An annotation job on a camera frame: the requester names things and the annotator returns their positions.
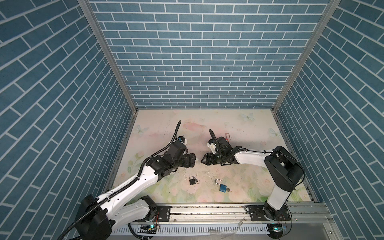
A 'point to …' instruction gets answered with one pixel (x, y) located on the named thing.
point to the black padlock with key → (192, 180)
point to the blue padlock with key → (222, 188)
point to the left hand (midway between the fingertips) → (191, 157)
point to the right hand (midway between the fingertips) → (204, 159)
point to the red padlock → (227, 139)
